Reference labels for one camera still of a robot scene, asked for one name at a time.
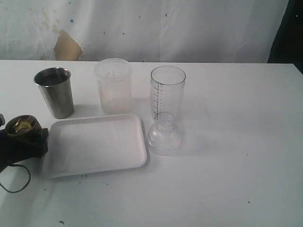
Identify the translucent plastic container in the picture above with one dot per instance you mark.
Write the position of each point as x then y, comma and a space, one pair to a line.
114, 77

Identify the brown wooden cup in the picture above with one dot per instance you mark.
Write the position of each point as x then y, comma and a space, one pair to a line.
23, 137

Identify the clear graduated shaker body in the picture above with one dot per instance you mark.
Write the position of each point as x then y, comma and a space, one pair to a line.
166, 93

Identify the stainless steel cup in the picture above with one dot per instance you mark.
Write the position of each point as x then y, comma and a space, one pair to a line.
55, 87

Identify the white rectangular tray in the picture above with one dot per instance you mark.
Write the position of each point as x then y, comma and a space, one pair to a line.
93, 145

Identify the brown food pieces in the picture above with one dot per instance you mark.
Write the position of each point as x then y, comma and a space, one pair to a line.
22, 126

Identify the dark object at right edge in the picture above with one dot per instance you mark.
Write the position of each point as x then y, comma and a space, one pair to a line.
288, 43

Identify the clear shaker lid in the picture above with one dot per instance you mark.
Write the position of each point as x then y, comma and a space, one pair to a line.
164, 137

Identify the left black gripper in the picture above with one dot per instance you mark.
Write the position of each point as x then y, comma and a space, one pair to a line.
12, 151

